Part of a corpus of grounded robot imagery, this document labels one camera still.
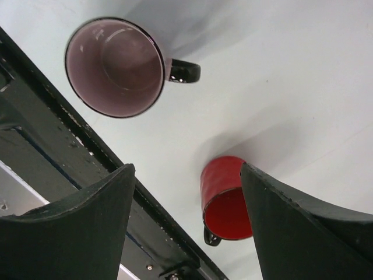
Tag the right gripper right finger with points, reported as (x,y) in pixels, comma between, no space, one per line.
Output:
(298,236)

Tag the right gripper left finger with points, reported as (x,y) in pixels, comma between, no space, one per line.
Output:
(78,237)

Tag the red mug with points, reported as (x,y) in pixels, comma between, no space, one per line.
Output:
(224,211)

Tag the lilac mug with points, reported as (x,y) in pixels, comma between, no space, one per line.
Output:
(117,69)

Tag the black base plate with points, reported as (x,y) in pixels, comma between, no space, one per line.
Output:
(51,147)

